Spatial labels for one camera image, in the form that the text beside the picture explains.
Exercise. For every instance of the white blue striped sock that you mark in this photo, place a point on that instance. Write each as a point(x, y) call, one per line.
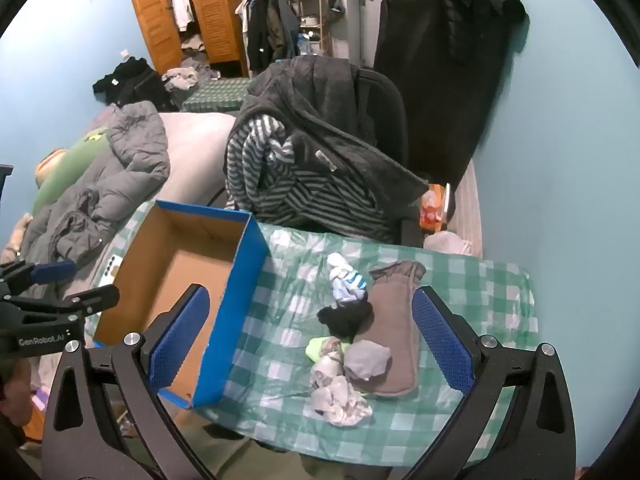
point(345, 280)

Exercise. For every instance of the pale plastic bag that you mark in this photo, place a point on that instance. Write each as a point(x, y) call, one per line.
point(447, 244)

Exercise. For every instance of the white door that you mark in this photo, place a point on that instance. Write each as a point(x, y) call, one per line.
point(357, 20)

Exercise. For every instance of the black clothes pile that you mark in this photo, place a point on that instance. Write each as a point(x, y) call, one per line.
point(132, 85)

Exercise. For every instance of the green checked covered table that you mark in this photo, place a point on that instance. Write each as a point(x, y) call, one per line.
point(215, 95)

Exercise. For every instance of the beige patterned sock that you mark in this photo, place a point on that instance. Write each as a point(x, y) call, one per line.
point(340, 402)

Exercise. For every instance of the grey clothes pile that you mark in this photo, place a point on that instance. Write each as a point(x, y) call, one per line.
point(187, 75)

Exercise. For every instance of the black hanging coat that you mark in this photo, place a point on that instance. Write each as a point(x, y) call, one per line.
point(435, 60)

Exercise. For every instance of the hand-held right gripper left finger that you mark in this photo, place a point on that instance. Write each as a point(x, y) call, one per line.
point(180, 340)

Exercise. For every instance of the grey striped garment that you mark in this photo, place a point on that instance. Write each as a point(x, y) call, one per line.
point(310, 195)

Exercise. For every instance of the black sock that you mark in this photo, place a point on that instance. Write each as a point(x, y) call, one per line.
point(345, 320)

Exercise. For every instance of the brown fleece sock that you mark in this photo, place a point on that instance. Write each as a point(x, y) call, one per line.
point(395, 310)

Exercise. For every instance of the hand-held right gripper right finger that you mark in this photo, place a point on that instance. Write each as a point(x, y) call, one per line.
point(445, 345)

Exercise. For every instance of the white phone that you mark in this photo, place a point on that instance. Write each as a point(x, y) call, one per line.
point(111, 270)

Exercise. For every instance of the rack of dark clothes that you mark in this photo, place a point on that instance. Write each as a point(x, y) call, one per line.
point(270, 30)

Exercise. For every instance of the dark grey fleece robe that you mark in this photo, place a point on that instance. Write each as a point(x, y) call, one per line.
point(320, 110)

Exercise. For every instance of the blue cardboard box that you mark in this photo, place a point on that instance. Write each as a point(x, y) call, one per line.
point(190, 280)

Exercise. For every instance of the grey puffer jacket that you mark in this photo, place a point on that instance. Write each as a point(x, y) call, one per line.
point(130, 150)

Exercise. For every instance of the yellow-green sock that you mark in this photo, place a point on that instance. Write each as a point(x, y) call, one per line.
point(316, 347)

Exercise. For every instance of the green checked tablecloth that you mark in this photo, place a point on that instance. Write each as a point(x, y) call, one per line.
point(450, 270)

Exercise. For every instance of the black office chair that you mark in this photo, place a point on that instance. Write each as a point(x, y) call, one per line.
point(385, 110)

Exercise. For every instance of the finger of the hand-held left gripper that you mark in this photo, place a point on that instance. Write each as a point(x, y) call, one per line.
point(52, 271)
point(95, 297)

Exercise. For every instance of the bed with grey sheet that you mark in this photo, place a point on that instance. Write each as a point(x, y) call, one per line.
point(195, 160)

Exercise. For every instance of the grey sock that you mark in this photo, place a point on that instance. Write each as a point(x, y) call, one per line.
point(367, 360)

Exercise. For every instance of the orange packet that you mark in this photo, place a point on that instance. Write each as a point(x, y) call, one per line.
point(431, 207)

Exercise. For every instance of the green plush pillow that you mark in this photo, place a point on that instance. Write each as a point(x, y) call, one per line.
point(75, 165)

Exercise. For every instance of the pale ribbed panel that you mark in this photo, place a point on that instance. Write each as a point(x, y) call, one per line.
point(467, 210)

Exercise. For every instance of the wooden wardrobe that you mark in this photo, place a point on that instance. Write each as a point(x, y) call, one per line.
point(215, 10)

